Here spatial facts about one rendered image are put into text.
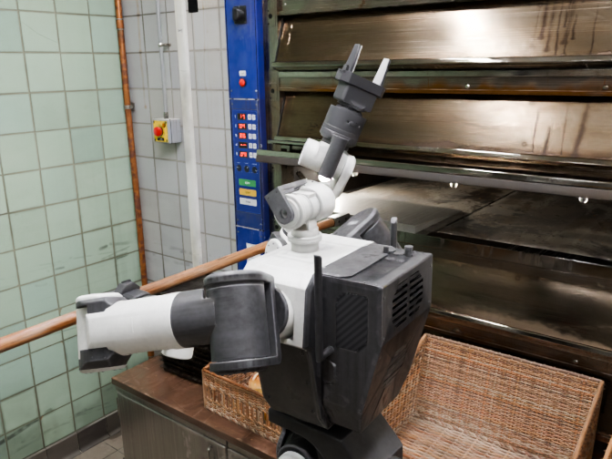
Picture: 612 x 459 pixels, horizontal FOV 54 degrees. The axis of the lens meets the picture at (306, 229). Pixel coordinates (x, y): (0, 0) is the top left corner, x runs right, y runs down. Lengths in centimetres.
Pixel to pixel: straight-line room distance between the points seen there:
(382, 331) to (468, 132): 102
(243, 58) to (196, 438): 136
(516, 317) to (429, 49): 85
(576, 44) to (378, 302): 104
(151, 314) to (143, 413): 145
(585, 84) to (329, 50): 82
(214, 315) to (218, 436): 121
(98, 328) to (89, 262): 186
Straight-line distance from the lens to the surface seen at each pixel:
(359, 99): 136
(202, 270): 163
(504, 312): 194
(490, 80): 184
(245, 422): 205
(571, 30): 177
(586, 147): 176
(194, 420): 214
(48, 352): 287
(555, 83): 178
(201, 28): 251
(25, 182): 266
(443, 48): 188
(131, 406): 244
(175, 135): 261
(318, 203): 107
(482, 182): 171
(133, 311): 98
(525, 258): 187
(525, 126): 181
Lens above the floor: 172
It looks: 15 degrees down
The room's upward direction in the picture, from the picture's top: 1 degrees counter-clockwise
